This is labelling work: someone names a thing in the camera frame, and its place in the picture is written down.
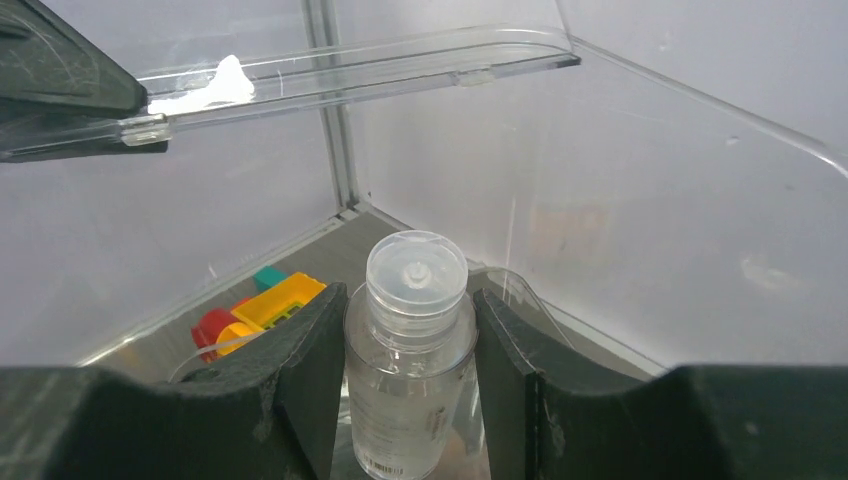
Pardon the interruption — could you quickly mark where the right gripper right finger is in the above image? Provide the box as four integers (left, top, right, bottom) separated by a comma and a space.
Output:
472, 289, 847, 479

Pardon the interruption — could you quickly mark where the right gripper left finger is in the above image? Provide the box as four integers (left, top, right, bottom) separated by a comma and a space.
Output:
1, 283, 348, 479

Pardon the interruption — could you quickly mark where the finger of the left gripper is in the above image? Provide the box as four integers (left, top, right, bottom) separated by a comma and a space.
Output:
1, 1, 169, 163

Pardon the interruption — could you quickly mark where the clear small bottle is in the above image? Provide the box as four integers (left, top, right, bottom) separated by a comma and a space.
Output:
344, 230, 478, 479

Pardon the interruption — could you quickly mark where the clear acrylic drawer organizer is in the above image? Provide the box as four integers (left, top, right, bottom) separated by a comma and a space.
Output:
0, 0, 848, 480

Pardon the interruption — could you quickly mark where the colourful toy block stack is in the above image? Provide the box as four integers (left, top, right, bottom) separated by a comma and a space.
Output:
190, 266, 326, 363

